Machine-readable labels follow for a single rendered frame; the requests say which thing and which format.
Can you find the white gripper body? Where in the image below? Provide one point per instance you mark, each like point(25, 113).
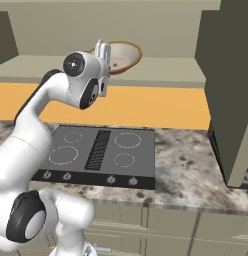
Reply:
point(104, 56)

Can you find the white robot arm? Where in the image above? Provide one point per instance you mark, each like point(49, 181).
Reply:
point(26, 150)

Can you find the white bowl with brown rim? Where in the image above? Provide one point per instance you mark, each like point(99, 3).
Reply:
point(124, 56)

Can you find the olive cabinet door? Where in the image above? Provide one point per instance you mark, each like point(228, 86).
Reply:
point(226, 83)
point(4, 38)

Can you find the dark grey hob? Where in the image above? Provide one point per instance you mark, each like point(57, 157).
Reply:
point(136, 160)

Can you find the grey hob knob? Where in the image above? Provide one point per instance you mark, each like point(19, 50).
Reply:
point(66, 176)
point(47, 174)
point(133, 181)
point(111, 180)

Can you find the black microwave oven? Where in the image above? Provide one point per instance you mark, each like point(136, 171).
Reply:
point(217, 150)

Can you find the beige drawer front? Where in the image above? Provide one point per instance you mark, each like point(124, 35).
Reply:
point(119, 230)

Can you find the beige cupboard door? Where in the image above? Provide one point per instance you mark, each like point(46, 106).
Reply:
point(169, 233)
point(222, 236)

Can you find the olive open wall cabinet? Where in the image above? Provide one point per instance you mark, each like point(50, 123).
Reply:
point(162, 70)

